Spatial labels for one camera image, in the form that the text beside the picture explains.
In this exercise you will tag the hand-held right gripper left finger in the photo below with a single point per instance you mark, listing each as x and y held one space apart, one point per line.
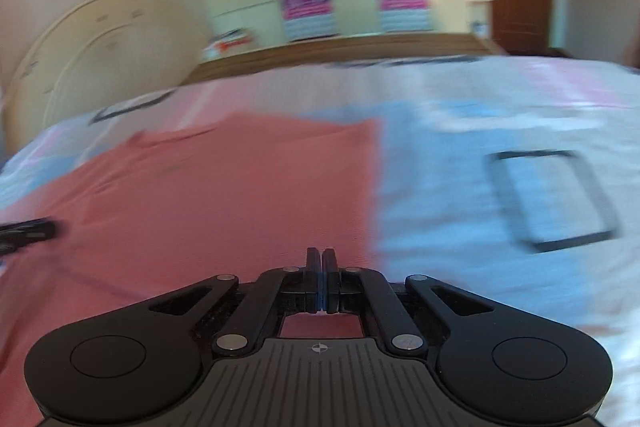
314 289

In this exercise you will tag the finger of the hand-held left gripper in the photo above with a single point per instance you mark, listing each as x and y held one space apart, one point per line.
30 231

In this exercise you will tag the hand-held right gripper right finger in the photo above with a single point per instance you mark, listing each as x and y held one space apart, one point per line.
330 289

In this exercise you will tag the pink knit sweater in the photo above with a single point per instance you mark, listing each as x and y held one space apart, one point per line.
225 207

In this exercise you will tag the printed pastel bed sheet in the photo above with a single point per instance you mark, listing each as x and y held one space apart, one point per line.
475 257

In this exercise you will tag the cream curved headboard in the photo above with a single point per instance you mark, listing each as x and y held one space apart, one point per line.
100 57

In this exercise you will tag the white and orange box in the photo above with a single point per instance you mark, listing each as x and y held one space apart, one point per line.
230 43

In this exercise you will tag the wooden bed frame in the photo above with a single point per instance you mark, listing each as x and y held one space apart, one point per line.
350 49

